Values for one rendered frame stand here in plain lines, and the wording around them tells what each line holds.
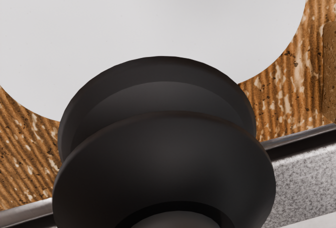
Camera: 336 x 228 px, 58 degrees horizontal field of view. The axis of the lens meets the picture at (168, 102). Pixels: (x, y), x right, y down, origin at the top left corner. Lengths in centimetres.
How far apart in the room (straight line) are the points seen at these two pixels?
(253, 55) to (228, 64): 1
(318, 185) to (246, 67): 16
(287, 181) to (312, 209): 5
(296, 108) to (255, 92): 3
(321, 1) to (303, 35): 2
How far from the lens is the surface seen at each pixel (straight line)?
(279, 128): 20
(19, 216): 27
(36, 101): 16
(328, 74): 19
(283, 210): 30
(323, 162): 27
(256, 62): 16
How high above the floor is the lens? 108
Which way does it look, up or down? 59 degrees down
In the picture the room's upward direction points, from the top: 169 degrees clockwise
